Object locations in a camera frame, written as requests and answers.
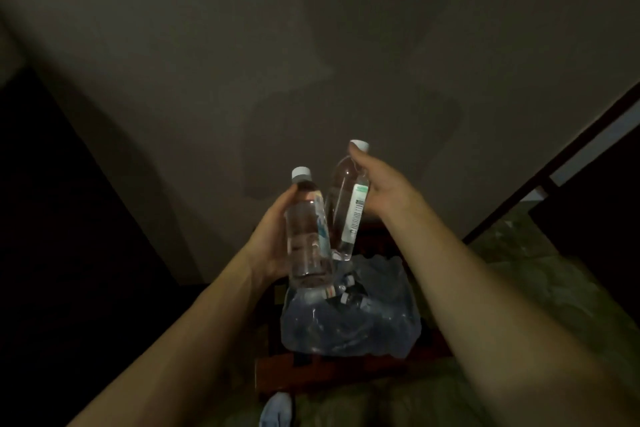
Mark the person's right hand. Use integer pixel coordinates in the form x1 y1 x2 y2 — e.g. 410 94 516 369
347 143 426 222

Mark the dark cabinet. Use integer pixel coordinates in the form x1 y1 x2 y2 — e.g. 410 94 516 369
0 64 208 427

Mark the red wooden stool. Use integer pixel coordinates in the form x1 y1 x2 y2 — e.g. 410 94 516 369
254 227 453 400

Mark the person's left hand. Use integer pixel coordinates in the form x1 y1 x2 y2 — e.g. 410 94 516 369
243 183 303 285

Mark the person's right forearm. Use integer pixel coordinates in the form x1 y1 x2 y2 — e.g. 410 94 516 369
382 201 640 427

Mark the dark wooden bed frame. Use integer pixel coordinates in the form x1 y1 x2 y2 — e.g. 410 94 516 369
462 83 640 245

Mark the person's grey sock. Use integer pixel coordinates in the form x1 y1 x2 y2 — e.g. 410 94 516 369
258 392 296 427

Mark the green patterned blanket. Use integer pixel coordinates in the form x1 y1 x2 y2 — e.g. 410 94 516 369
210 201 640 427

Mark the person's left forearm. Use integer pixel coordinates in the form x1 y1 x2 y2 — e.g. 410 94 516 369
67 248 273 427

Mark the clear water bottle green label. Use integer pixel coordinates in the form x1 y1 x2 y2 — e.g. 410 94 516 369
323 140 371 262

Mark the clear water bottle blue label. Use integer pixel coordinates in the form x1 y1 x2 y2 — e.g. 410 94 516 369
283 167 337 291

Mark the plastic-wrapped pack of water bottles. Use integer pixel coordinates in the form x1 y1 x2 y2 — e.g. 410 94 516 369
280 255 422 358

